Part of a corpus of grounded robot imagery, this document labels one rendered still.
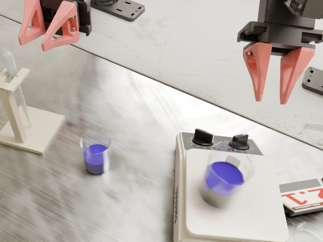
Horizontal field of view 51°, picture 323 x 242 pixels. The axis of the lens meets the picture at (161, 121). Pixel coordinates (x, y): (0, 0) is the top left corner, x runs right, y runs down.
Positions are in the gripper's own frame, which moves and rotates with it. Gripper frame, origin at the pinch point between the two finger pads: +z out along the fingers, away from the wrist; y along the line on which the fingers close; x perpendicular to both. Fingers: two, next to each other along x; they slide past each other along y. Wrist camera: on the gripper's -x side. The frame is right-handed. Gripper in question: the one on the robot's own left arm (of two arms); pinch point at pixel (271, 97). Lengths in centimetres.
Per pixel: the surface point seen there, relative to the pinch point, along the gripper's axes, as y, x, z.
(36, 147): -33.3, 6.8, 11.4
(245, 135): -1.7, 4.2, 5.8
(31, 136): -34.7, 8.2, 9.9
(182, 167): -11.3, -0.7, 11.0
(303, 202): 6.6, 0.8, 14.3
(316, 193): 9.7, 3.3, 13.3
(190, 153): -10.6, -1.8, 8.9
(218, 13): -1.8, 38.3, -23.7
